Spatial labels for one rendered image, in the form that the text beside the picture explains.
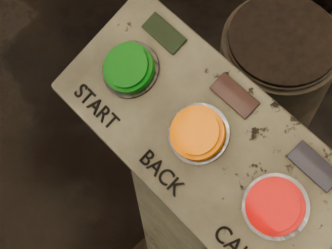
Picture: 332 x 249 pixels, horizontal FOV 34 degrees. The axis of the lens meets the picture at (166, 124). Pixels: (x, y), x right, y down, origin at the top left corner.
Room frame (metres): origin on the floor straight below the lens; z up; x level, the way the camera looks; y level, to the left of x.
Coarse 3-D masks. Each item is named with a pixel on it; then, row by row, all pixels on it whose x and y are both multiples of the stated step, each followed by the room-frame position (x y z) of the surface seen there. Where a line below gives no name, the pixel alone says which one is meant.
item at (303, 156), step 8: (304, 144) 0.14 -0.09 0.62; (296, 152) 0.14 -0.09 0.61; (304, 152) 0.14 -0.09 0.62; (312, 152) 0.14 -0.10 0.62; (296, 160) 0.13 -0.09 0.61; (304, 160) 0.13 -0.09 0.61; (312, 160) 0.13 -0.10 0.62; (320, 160) 0.13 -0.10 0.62; (304, 168) 0.12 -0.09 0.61; (312, 168) 0.12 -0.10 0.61; (320, 168) 0.12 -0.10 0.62; (328, 168) 0.12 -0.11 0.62; (312, 176) 0.12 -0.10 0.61; (320, 176) 0.12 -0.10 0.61; (328, 176) 0.12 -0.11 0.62; (320, 184) 0.11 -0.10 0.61; (328, 184) 0.11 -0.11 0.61
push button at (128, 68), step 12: (120, 48) 0.23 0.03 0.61; (132, 48) 0.23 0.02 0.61; (144, 48) 0.23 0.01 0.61; (108, 60) 0.22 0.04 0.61; (120, 60) 0.22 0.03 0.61; (132, 60) 0.22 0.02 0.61; (144, 60) 0.21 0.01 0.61; (108, 72) 0.21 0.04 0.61; (120, 72) 0.21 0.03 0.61; (132, 72) 0.21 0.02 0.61; (144, 72) 0.21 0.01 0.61; (108, 84) 0.20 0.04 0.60; (120, 84) 0.20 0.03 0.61; (132, 84) 0.20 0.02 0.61; (144, 84) 0.20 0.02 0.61
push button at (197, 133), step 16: (192, 112) 0.17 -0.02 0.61; (208, 112) 0.17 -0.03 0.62; (176, 128) 0.16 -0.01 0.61; (192, 128) 0.16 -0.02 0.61; (208, 128) 0.16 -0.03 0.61; (224, 128) 0.16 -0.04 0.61; (176, 144) 0.15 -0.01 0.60; (192, 144) 0.15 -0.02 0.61; (208, 144) 0.15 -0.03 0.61; (192, 160) 0.14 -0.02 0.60
